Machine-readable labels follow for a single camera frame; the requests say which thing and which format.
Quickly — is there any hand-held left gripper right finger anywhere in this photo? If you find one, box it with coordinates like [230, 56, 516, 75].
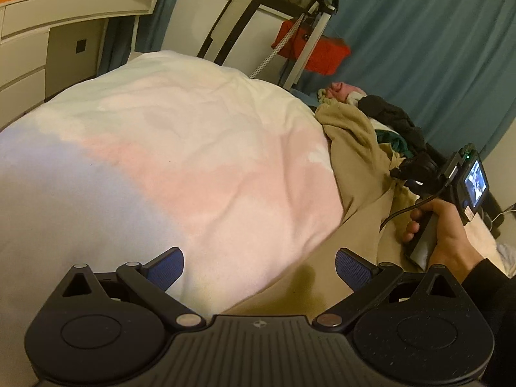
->
[314, 249, 460, 330]

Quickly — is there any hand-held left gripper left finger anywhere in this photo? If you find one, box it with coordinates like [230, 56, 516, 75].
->
[60, 247, 207, 330]

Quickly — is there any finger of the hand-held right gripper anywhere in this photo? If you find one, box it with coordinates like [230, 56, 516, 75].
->
[390, 154, 441, 181]

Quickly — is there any beige garment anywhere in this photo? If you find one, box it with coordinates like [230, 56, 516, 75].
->
[220, 103, 428, 317]

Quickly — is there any person's right forearm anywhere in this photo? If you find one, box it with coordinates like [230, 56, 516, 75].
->
[460, 258, 516, 387]

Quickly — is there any person's right hand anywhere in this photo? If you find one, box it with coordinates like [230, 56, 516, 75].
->
[401, 201, 484, 280]

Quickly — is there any green garment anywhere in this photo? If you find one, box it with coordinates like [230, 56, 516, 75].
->
[376, 129, 416, 159]

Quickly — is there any black garment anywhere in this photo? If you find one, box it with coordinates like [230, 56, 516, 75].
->
[358, 94, 429, 156]

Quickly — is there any pink cloth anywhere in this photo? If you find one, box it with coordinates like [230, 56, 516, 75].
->
[324, 82, 365, 103]

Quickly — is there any pastel tie-dye duvet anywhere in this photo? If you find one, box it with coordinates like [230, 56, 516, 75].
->
[0, 50, 345, 375]

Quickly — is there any teal curtain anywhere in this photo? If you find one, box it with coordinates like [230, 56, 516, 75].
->
[98, 0, 190, 77]
[296, 0, 516, 172]

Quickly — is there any red box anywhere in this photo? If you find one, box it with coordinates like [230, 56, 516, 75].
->
[271, 19, 351, 75]

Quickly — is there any folded exercise machine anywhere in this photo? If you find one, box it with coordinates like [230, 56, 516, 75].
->
[197, 0, 340, 90]

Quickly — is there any white dresser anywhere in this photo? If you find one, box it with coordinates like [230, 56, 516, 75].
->
[0, 0, 161, 132]

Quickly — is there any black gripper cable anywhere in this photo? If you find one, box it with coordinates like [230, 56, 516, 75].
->
[379, 193, 441, 232]

